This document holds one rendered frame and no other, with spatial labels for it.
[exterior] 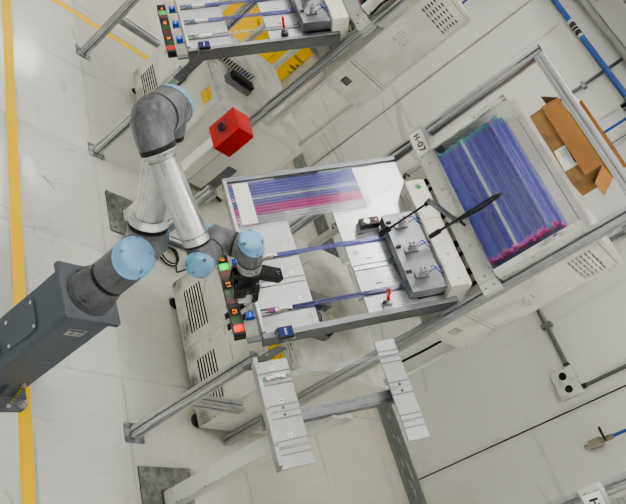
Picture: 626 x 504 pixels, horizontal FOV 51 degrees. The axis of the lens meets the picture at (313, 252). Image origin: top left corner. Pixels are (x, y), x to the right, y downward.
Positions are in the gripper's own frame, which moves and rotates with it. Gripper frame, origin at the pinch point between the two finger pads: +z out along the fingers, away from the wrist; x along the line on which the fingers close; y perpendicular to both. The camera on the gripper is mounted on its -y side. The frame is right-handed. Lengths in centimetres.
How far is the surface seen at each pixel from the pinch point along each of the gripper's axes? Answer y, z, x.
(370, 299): -42.4, 9.1, 2.8
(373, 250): -50, 9, -17
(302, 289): -19.9, 9.6, -6.0
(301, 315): -16.9, 9.6, 3.9
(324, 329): -23.4, 10.2, 10.4
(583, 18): -246, 38, -174
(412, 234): -64, 3, -17
